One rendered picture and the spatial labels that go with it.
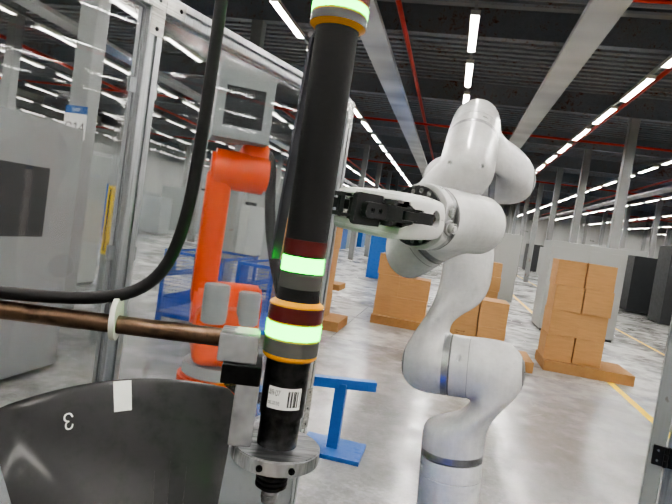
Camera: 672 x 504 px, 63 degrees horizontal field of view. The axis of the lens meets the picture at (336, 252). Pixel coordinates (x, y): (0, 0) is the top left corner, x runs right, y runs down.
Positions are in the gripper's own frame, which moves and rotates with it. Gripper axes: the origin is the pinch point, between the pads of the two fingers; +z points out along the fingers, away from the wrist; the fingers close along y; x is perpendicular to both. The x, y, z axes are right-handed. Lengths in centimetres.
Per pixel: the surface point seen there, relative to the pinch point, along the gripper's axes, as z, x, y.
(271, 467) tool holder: 14.3, -19.5, -12.4
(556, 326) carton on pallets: -755, -133, 251
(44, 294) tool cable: 26.0, -10.0, 2.4
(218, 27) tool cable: 18.0, 11.6, -3.1
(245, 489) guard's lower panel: -65, -92, 79
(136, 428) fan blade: 15.1, -24.2, 6.0
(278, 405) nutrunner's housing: 13.1, -15.5, -10.9
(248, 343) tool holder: 15.1, -11.2, -8.6
